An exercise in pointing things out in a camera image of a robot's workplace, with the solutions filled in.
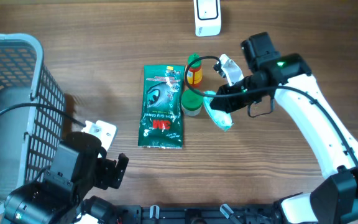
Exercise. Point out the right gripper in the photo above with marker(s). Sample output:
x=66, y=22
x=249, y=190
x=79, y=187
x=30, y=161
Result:
x=229, y=104

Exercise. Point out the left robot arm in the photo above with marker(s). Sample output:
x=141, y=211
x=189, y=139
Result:
x=80, y=164

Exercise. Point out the green lid glass jar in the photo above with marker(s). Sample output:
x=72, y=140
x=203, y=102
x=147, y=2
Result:
x=191, y=103

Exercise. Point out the green 3M gloves packet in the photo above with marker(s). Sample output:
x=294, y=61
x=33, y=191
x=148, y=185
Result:
x=161, y=123

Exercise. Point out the yellow red sauce bottle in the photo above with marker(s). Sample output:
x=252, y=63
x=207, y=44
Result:
x=195, y=73

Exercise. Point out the white barcode scanner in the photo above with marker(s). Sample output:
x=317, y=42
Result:
x=208, y=21

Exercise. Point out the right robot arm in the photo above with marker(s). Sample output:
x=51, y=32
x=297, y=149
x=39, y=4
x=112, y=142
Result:
x=289, y=82

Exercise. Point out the grey plastic mesh basket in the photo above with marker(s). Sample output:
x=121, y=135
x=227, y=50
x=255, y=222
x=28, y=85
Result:
x=30, y=99

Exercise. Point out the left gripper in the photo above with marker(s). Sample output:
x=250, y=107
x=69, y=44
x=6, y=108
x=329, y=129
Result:
x=112, y=172

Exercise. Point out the mint wet wipes pack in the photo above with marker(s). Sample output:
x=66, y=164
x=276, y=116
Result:
x=221, y=119

